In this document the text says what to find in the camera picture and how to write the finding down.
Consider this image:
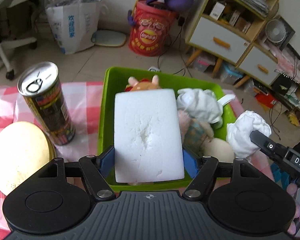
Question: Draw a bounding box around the white balled cloth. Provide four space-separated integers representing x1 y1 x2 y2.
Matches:
226 111 271 159

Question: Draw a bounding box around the white foam sponge block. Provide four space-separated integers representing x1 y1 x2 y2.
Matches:
114 89 185 183

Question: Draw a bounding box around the pink fluffy towel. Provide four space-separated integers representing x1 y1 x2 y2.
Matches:
178 109 191 142

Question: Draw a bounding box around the white crumpled cloth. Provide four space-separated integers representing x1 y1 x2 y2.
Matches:
177 88 236 129

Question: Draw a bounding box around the low white drawer cabinet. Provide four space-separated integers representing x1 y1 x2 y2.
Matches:
234 42 279 88

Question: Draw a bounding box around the blue lid storage box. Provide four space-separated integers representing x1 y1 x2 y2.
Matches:
220 62 243 85

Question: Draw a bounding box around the green plastic bin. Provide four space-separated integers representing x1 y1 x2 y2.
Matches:
97 67 224 192

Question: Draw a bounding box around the burger plush toy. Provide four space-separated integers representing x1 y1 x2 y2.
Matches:
125 75 161 92

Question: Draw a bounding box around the tall drink can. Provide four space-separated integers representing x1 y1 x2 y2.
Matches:
17 61 75 146

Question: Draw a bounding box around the white power adapter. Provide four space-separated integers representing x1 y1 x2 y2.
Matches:
148 66 160 72

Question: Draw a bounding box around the clear plastic storage box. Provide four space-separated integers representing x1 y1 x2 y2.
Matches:
192 52 216 72

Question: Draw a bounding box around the small white desk fan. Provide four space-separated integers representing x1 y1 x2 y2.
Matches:
265 19 286 43

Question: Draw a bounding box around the white bathroom scale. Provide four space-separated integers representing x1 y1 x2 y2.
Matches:
91 30 127 47

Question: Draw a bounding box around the red chips bucket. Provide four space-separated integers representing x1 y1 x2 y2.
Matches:
128 0 178 57

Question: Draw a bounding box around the tall wooden shelf cabinet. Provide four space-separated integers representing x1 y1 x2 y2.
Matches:
185 0 279 71

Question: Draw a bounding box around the white paper shopping bag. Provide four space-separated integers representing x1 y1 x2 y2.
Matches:
44 0 104 54

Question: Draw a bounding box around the white office chair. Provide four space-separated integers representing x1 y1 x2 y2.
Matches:
0 0 38 80

